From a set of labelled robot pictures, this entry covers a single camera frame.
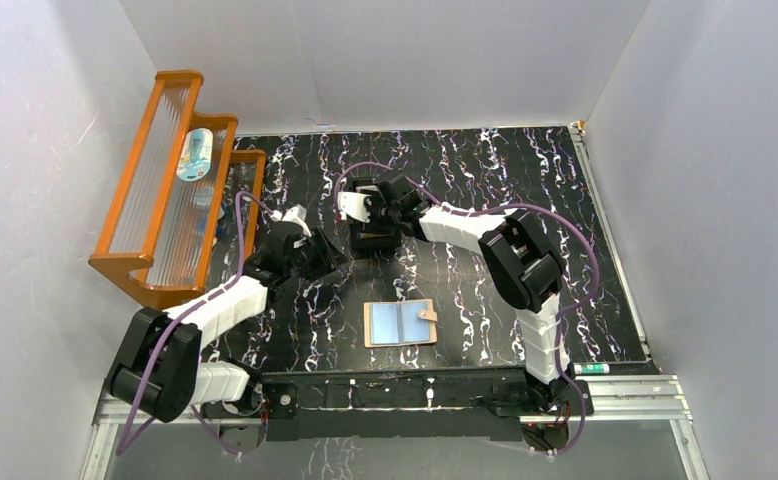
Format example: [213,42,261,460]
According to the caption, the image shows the tan blue card holder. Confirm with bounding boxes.
[363,299,438,348]

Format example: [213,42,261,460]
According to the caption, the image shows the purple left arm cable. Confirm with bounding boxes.
[115,192,284,458]

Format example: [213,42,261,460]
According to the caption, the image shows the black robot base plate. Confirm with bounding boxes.
[203,370,592,444]

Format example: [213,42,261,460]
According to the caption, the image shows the white green marker pen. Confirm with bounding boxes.
[573,363,611,375]

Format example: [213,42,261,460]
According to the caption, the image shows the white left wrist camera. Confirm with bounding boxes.
[281,204,312,237]

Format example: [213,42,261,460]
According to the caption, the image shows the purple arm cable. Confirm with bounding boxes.
[333,162,602,458]
[115,192,284,458]

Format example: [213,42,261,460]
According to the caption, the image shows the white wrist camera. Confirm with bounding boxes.
[281,204,312,237]
[336,190,377,223]

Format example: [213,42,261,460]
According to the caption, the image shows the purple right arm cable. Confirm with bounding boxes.
[333,162,602,458]

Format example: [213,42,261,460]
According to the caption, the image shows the blue white blister pack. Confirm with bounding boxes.
[176,128,214,182]

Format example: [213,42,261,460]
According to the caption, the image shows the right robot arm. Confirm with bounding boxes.
[338,170,570,414]

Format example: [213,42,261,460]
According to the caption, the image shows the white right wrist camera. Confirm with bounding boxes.
[336,190,377,223]

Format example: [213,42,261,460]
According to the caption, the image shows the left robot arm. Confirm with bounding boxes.
[104,221,349,422]

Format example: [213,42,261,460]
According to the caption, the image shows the orange wooden tiered rack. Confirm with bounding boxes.
[89,70,267,309]

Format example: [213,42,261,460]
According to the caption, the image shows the blue items on rack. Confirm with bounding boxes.
[192,187,229,243]

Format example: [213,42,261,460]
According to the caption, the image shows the aluminium frame rail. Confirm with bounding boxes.
[84,374,712,480]

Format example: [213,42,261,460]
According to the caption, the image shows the black plastic card bin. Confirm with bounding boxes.
[345,177,401,260]

